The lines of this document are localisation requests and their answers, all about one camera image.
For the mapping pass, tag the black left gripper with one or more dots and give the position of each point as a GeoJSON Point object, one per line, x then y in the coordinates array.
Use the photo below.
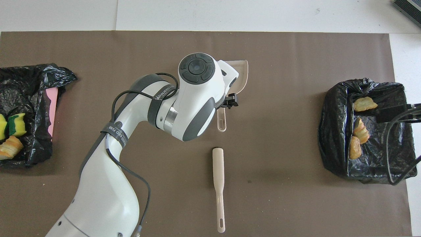
{"type": "Point", "coordinates": [222, 104]}

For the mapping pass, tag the pale pink plastic dustpan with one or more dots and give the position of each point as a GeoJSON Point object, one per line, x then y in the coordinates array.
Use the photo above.
{"type": "Point", "coordinates": [241, 75]}

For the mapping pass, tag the golden croissant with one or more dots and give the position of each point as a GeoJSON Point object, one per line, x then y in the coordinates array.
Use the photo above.
{"type": "Point", "coordinates": [364, 104]}
{"type": "Point", "coordinates": [361, 131]}

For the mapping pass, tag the beige hand brush black bristles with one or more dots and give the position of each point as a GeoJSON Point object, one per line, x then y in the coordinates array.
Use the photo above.
{"type": "Point", "coordinates": [218, 171]}

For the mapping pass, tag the green and yellow sponge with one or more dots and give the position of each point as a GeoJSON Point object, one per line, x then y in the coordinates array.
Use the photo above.
{"type": "Point", "coordinates": [17, 125]}

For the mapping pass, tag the beige sponge chunk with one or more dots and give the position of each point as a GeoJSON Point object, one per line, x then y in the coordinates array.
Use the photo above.
{"type": "Point", "coordinates": [10, 147]}

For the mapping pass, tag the large yellow sponge piece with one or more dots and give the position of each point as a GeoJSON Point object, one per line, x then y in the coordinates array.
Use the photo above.
{"type": "Point", "coordinates": [2, 126]}

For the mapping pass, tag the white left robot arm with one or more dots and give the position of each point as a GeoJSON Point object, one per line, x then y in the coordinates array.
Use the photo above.
{"type": "Point", "coordinates": [197, 95]}

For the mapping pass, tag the black bag lined box bin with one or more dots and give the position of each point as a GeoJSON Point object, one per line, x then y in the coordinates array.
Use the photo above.
{"type": "Point", "coordinates": [335, 138]}

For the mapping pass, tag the pink plastic bin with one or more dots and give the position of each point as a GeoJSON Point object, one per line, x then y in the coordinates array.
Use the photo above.
{"type": "Point", "coordinates": [52, 108]}

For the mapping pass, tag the crumpled black trash bag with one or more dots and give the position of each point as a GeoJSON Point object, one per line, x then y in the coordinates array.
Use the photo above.
{"type": "Point", "coordinates": [26, 92]}

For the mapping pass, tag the black ribbed device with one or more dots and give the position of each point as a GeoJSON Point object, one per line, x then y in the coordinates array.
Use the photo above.
{"type": "Point", "coordinates": [409, 10]}

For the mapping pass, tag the brown paper table mat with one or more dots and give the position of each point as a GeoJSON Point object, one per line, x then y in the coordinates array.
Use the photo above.
{"type": "Point", "coordinates": [263, 204]}

